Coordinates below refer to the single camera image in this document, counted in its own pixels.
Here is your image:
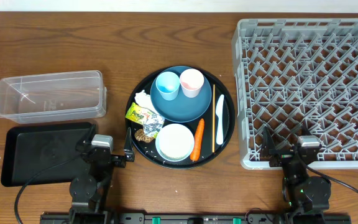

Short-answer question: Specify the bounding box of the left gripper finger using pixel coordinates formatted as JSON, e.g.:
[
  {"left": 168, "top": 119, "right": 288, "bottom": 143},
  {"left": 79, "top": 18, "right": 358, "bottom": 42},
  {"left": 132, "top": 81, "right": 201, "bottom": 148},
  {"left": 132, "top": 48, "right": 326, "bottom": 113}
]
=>
[
  {"left": 124, "top": 128, "right": 135, "bottom": 162},
  {"left": 78, "top": 124, "right": 96, "bottom": 148}
]

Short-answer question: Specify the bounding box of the yellow foil snack wrapper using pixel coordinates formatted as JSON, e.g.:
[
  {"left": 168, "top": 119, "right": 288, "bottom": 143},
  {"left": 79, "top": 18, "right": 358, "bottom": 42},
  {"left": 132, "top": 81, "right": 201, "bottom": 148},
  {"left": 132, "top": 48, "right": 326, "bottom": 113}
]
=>
[{"left": 125, "top": 103, "right": 165, "bottom": 138}]

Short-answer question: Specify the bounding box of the light blue bowl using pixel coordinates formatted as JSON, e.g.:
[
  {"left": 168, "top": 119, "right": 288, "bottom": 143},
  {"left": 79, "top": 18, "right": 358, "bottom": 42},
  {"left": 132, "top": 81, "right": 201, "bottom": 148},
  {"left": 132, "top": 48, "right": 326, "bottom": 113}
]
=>
[{"left": 155, "top": 124, "right": 195, "bottom": 162}]

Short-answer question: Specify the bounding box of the white tissue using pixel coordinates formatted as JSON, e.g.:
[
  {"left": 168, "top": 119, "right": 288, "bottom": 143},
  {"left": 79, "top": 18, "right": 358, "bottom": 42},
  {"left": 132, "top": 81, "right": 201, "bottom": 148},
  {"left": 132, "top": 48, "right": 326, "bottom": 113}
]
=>
[{"left": 134, "top": 90, "right": 158, "bottom": 114}]

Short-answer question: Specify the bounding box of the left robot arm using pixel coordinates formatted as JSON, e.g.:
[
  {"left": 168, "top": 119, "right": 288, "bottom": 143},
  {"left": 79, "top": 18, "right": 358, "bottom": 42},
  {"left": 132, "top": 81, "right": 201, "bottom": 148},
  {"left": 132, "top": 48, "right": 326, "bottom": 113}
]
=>
[{"left": 68, "top": 124, "right": 135, "bottom": 224}]

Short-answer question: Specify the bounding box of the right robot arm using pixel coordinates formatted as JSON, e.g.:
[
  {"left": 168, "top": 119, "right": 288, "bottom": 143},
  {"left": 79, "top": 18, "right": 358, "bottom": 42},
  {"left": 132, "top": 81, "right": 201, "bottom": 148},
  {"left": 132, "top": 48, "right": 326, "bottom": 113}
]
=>
[{"left": 262, "top": 127, "right": 331, "bottom": 223}]

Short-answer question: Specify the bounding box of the grey plastic dishwasher rack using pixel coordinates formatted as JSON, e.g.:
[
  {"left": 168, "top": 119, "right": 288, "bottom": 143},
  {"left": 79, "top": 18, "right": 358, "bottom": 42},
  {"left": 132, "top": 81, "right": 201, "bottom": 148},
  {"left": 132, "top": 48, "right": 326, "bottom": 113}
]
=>
[{"left": 231, "top": 19, "right": 358, "bottom": 170}]

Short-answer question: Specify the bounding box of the brown patterned cookie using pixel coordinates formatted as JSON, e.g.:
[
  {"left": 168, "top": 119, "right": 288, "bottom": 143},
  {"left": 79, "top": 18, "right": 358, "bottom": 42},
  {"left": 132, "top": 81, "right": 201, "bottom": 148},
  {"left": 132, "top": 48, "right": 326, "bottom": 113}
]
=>
[{"left": 134, "top": 129, "right": 154, "bottom": 143}]

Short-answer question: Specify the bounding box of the clear plastic bin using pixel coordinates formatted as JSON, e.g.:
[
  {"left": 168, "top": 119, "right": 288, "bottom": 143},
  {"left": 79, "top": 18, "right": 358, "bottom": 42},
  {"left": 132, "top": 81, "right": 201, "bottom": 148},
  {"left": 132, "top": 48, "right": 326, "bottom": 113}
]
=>
[{"left": 0, "top": 70, "right": 107, "bottom": 124}]

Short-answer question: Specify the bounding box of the round black serving tray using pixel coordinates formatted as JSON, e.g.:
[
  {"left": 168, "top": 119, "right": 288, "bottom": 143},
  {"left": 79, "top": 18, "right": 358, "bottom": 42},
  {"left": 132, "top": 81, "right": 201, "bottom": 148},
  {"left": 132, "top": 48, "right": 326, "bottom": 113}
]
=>
[{"left": 126, "top": 67, "right": 236, "bottom": 169}]

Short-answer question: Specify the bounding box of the white plastic knife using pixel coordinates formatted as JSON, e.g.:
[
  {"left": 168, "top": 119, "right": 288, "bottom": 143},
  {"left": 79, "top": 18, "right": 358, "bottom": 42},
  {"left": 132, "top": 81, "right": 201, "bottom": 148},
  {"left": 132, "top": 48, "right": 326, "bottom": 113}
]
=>
[{"left": 216, "top": 94, "right": 224, "bottom": 145}]

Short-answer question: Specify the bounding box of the black rectangular tray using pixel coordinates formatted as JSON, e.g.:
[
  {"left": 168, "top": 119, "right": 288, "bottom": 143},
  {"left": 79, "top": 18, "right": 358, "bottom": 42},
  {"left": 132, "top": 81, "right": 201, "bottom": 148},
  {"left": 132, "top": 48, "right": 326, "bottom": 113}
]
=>
[{"left": 1, "top": 122, "right": 92, "bottom": 187}]

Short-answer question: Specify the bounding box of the orange carrot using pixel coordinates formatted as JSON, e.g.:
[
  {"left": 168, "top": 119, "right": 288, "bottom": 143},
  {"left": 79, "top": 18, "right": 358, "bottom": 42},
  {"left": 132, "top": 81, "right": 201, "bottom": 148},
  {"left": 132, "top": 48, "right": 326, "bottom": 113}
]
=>
[{"left": 190, "top": 118, "right": 205, "bottom": 162}]

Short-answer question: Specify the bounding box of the light blue cup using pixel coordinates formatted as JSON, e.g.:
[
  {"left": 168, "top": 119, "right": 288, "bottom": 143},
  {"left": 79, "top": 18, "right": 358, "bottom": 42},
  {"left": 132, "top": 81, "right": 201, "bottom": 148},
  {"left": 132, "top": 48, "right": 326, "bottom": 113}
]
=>
[{"left": 156, "top": 72, "right": 180, "bottom": 101}]

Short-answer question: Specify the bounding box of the wooden chopstick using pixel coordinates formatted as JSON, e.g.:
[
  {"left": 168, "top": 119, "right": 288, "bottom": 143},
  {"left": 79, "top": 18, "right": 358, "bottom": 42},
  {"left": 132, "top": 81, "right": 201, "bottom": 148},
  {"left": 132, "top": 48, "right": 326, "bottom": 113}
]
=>
[{"left": 212, "top": 84, "right": 216, "bottom": 154}]

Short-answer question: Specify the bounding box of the pink cup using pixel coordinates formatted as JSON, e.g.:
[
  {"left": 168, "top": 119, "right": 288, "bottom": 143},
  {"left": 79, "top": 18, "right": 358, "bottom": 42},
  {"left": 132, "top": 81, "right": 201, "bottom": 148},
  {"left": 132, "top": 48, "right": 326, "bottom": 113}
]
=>
[{"left": 180, "top": 68, "right": 204, "bottom": 98}]

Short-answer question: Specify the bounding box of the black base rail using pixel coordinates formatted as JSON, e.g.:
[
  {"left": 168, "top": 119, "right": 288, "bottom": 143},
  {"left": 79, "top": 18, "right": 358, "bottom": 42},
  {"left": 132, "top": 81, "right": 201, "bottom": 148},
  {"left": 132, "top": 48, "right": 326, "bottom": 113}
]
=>
[{"left": 40, "top": 212, "right": 352, "bottom": 224}]

